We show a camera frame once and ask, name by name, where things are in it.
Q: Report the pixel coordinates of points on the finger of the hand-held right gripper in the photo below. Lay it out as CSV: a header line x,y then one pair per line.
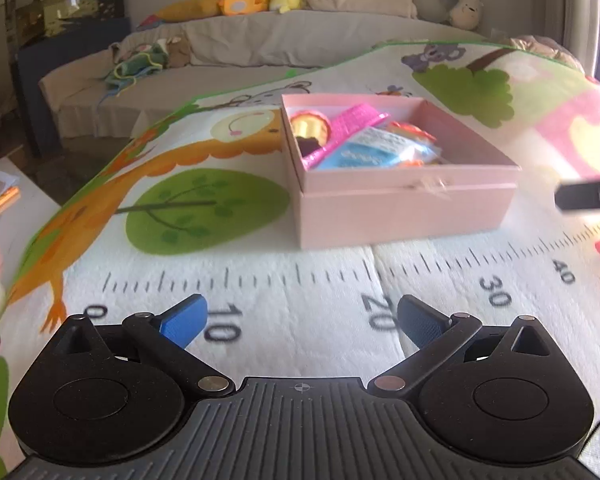
x,y
590,194

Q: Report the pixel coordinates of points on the orange snack packet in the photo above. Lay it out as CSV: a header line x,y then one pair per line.
x,y
412,137

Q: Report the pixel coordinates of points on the green knitted cloth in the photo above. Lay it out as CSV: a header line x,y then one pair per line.
x,y
135,65

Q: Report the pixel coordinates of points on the low coffee table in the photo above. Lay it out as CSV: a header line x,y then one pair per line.
x,y
30,205

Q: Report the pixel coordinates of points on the beige crumpled blanket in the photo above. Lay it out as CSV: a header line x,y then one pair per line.
x,y
545,47

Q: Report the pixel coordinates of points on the white plush toy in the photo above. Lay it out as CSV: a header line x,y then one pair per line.
x,y
466,10

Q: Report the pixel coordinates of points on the brown plush toy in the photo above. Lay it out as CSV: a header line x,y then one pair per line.
x,y
177,50

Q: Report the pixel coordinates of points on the orange book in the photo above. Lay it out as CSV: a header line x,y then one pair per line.
x,y
0,200

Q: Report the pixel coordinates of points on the pink cardboard box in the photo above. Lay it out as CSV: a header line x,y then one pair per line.
x,y
395,215

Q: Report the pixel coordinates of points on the light blue packet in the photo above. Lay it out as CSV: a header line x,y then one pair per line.
x,y
365,150

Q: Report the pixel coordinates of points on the glass fish tank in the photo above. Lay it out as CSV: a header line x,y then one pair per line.
x,y
70,5

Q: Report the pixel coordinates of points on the pink foil packet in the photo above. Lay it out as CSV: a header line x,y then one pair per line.
x,y
352,122

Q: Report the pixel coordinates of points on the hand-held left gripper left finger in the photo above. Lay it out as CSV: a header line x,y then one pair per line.
x,y
185,322

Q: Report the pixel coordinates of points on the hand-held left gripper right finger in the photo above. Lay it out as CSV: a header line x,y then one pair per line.
x,y
422,322

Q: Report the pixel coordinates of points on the grey sofa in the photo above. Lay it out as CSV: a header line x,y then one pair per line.
x,y
260,40

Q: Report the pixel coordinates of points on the long yellow plush pillow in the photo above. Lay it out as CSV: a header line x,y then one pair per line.
x,y
190,9

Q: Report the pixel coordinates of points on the cartoon printed play mat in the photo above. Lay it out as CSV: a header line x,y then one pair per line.
x,y
230,260

